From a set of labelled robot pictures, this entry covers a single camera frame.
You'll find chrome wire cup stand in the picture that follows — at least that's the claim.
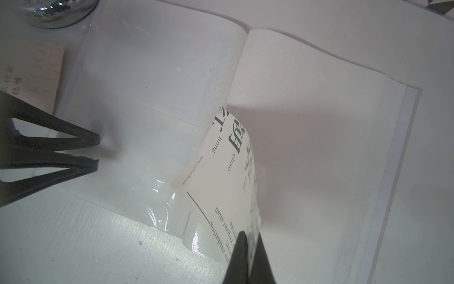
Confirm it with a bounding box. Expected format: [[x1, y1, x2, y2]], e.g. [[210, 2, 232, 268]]
[[14, 0, 99, 29]]

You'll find white photo album bicycle cover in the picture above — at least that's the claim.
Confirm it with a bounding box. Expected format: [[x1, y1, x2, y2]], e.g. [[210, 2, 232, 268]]
[[57, 1, 420, 284]]

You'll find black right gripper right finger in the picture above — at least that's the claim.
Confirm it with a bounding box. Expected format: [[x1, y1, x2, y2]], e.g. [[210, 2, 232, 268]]
[[249, 235, 276, 284]]

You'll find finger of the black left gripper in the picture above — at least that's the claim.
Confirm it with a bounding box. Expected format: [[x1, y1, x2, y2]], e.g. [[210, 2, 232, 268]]
[[1, 150, 99, 207], [1, 91, 100, 151]]

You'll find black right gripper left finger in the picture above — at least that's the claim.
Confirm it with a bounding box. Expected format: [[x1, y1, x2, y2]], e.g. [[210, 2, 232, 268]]
[[223, 231, 248, 284]]

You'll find white calligraphy card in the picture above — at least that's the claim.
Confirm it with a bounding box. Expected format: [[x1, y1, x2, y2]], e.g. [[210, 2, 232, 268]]
[[172, 107, 261, 266]]

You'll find beige calendar card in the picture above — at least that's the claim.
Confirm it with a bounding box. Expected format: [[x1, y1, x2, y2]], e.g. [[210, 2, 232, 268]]
[[1, 39, 65, 114]]

